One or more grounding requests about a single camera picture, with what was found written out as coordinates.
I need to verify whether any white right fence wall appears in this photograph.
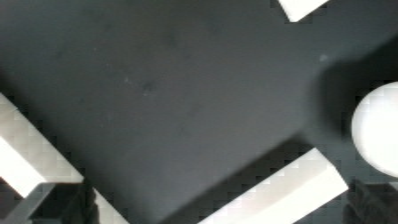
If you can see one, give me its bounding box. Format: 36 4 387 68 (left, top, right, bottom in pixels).
196 148 347 224

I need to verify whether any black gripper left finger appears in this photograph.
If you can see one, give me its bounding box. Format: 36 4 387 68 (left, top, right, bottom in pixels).
0 183 97 224

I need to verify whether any white front fence wall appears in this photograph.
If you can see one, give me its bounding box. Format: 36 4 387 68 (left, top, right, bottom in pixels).
0 93 127 224

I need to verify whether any white fence wall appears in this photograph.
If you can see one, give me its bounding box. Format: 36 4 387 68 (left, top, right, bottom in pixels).
196 148 347 224
0 93 127 224

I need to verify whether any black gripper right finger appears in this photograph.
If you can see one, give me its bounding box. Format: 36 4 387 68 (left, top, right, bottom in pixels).
346 180 398 224

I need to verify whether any white lamp base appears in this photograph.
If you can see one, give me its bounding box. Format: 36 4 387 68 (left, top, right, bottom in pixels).
276 0 328 22

